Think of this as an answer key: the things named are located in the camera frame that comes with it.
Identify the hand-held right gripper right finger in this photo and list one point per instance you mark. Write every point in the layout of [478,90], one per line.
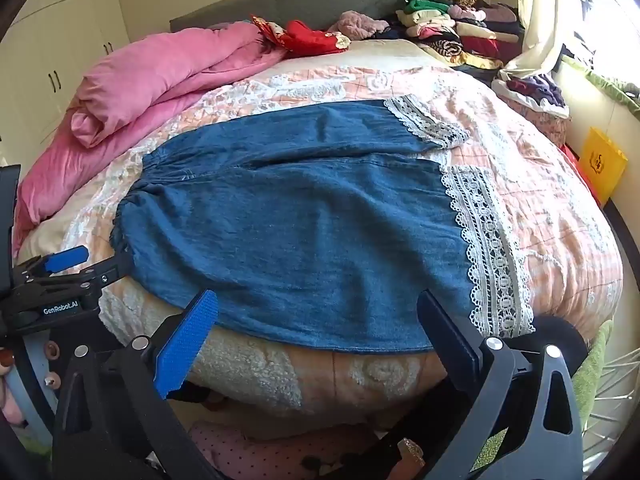
[452,332]

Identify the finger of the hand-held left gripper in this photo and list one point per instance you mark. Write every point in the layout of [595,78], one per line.
[65,257]
[107,274]

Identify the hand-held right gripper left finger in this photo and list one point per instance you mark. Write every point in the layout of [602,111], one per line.
[186,341]

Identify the blue denim pants lace trim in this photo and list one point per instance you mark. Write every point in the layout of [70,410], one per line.
[310,220]

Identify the black round object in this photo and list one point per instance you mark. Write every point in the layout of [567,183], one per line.
[555,332]

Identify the person's pink dotted clothing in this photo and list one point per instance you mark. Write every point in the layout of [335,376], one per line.
[260,452]

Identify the green fuzzy mat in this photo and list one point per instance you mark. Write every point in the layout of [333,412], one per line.
[595,375]

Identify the peach white chenille blanket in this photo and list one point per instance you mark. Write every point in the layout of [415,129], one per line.
[550,200]

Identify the white wardrobe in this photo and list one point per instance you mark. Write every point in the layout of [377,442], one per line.
[55,50]

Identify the pink quilt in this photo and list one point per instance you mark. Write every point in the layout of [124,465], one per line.
[150,80]

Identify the yellow paper bag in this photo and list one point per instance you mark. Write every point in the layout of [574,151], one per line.
[602,162]

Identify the purple clothes heap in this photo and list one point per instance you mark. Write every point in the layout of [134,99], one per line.
[535,91]

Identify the green sill cloth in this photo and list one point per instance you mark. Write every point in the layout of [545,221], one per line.
[607,87]

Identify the pile of folded clothes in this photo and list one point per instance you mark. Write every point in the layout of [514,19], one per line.
[450,25]

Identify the red patterned garment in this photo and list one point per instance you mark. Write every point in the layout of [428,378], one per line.
[307,37]

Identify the pink fuzzy garment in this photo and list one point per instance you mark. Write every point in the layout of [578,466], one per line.
[360,25]

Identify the cream curtain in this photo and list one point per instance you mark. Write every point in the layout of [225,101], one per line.
[545,15]

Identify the window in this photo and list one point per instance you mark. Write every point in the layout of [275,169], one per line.
[612,5]

